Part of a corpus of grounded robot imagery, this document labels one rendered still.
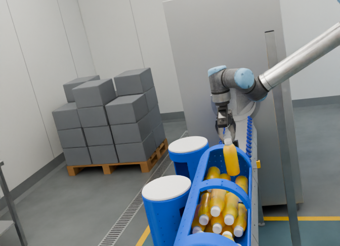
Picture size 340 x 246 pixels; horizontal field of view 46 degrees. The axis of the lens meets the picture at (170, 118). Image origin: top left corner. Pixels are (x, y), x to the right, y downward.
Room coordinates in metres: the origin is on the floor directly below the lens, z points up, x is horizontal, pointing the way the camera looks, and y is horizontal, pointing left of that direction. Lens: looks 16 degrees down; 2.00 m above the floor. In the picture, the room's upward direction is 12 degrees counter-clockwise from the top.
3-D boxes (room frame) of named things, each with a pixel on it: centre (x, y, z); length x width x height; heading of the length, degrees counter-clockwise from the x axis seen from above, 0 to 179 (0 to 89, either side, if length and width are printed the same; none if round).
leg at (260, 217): (3.06, -0.59, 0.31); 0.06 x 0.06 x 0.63; 75
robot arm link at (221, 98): (1.89, -0.26, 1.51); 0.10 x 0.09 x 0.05; 75
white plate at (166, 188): (2.03, 0.10, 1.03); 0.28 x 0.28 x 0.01
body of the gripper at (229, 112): (1.90, -0.27, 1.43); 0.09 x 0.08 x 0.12; 165
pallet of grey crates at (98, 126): (5.30, 0.81, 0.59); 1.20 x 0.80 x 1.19; 68
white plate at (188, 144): (2.63, -0.08, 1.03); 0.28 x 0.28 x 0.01
